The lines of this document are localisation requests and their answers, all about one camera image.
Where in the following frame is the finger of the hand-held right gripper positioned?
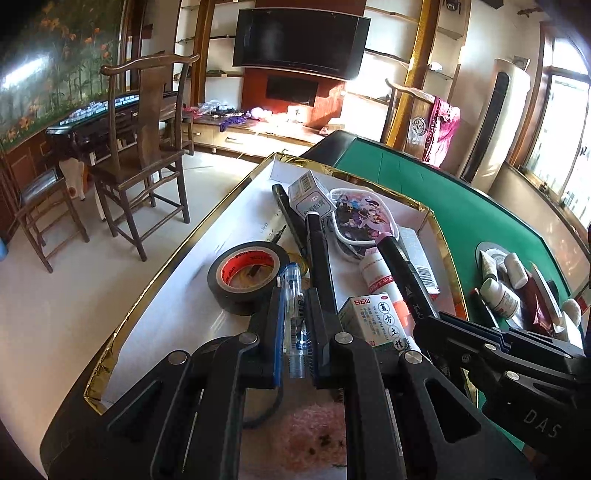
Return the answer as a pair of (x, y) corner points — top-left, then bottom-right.
(438, 311), (583, 357)
(412, 316), (497, 376)

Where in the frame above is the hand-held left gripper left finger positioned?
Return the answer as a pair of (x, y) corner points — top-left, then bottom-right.
(41, 285), (286, 480)

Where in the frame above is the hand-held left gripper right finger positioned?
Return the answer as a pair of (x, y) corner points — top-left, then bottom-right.
(304, 287), (534, 480)

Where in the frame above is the clear blue pen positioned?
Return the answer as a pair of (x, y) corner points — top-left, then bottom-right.
(276, 263), (308, 380)

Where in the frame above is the white labelled bottle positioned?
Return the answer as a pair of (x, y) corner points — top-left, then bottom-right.
(479, 278), (522, 320)

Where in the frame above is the black tape roll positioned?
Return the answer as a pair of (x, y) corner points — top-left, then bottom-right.
(207, 241), (303, 317)

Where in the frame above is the green white medicine box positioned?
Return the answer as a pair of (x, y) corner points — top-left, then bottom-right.
(338, 293), (420, 354)

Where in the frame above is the white fluffy ball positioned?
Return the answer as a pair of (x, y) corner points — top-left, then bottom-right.
(560, 298), (584, 334)

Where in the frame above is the pink fluffy ball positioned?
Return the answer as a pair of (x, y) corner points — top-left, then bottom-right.
(276, 401), (348, 468)

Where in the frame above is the long white bottle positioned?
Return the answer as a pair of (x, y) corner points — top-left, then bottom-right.
(361, 249), (409, 335)

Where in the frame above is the white barcode carton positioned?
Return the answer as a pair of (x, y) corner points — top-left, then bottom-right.
(398, 225), (441, 296)

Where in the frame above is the white gold-rimmed cardboard box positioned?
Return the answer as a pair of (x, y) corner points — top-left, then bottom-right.
(83, 152), (468, 469)

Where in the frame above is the clear plastic accessory container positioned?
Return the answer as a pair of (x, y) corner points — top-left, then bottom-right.
(329, 187), (395, 264)

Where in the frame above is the small grey-blue box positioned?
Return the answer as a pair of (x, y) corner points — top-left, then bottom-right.
(287, 170), (339, 219)

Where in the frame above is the maroon packet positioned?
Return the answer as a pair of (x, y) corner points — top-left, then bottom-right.
(525, 263), (565, 337)

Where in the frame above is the small plain white bottle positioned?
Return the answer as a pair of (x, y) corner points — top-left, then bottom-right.
(503, 253), (530, 290)

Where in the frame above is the round metal plate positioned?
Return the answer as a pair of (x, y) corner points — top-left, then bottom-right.
(475, 240), (509, 278)

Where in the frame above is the green mahjong table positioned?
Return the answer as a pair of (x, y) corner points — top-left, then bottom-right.
(39, 130), (591, 480)

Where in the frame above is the pink cloth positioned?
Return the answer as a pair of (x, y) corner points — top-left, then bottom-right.
(424, 97), (461, 167)

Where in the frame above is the wooden television cabinet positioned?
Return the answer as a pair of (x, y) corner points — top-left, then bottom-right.
(191, 111), (333, 160)

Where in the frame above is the window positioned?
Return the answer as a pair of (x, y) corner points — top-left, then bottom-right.
(522, 65), (591, 217)

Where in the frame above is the white standing air conditioner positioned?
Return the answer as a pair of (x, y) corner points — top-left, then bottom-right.
(459, 58), (532, 192)

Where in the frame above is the carved wooden chair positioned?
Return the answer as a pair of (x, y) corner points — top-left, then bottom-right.
(385, 78), (462, 167)

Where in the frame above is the black rectangular panel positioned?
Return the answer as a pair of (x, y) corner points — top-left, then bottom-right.
(266, 76), (319, 106)

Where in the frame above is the white and orange toy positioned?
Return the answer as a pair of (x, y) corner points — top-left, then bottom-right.
(65, 157), (88, 200)

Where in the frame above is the tall wooden chair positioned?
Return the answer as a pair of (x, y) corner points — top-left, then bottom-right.
(100, 53), (200, 261)

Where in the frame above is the golden pillar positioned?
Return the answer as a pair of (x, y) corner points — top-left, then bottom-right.
(385, 0), (439, 148)

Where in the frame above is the wooden stool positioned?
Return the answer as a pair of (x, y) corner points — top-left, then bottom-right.
(0, 166), (90, 273)

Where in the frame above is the black table with tiles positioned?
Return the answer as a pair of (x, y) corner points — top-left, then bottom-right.
(45, 90), (183, 162)

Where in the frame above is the black television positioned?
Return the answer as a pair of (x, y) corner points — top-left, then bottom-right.
(232, 8), (371, 81)

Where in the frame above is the floral wall mural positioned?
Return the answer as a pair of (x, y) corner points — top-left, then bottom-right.
(0, 0), (123, 148)

